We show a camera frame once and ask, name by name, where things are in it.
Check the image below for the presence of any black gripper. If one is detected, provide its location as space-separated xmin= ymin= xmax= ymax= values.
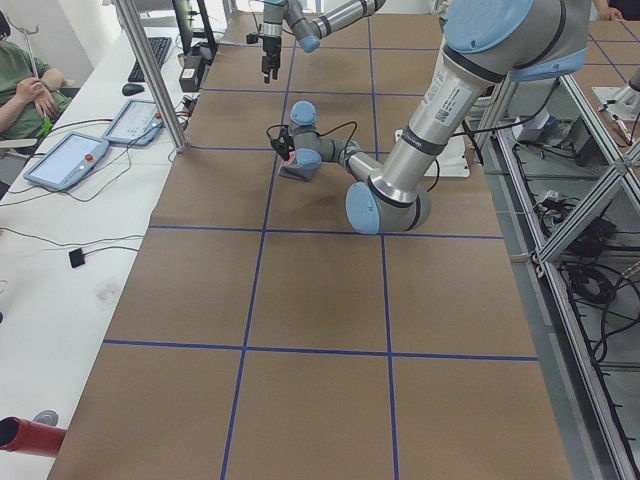
xmin=261 ymin=35 xmax=282 ymax=84

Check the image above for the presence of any pink and grey towel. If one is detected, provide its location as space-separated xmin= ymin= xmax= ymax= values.
xmin=278 ymin=152 xmax=318 ymax=182

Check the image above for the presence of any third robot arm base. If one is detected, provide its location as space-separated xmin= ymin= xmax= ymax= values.
xmin=592 ymin=69 xmax=640 ymax=122

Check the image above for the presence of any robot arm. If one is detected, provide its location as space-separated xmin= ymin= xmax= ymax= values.
xmin=258 ymin=0 xmax=386 ymax=84
xmin=279 ymin=1 xmax=591 ymax=234

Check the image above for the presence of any black power supply box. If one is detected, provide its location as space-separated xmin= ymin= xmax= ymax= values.
xmin=179 ymin=54 xmax=206 ymax=93

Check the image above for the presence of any black keyboard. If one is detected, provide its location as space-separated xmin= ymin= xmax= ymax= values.
xmin=127 ymin=36 xmax=173 ymax=84

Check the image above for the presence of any far teach pendant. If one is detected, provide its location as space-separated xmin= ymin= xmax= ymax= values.
xmin=103 ymin=99 xmax=164 ymax=146

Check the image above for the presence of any teach pendant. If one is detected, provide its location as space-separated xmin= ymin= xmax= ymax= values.
xmin=103 ymin=99 xmax=164 ymax=146
xmin=23 ymin=132 xmax=109 ymax=191

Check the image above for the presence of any black computer mouse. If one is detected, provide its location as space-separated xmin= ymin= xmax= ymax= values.
xmin=121 ymin=83 xmax=145 ymax=97

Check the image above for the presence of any near teach pendant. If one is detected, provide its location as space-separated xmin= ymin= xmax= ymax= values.
xmin=23 ymin=132 xmax=109 ymax=191

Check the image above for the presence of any person in green shirt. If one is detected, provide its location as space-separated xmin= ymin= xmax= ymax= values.
xmin=1 ymin=13 xmax=71 ymax=140

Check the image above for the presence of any small black square box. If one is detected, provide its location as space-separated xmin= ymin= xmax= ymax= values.
xmin=68 ymin=247 xmax=86 ymax=269

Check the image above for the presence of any red cylinder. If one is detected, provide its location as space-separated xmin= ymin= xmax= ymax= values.
xmin=1 ymin=417 xmax=66 ymax=458

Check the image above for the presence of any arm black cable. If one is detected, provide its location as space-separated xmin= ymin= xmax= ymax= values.
xmin=265 ymin=120 xmax=441 ymax=194

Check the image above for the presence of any aluminium frame post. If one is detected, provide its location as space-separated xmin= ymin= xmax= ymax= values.
xmin=113 ymin=0 xmax=186 ymax=153

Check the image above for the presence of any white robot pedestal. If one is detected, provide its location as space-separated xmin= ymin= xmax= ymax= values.
xmin=387 ymin=112 xmax=469 ymax=181

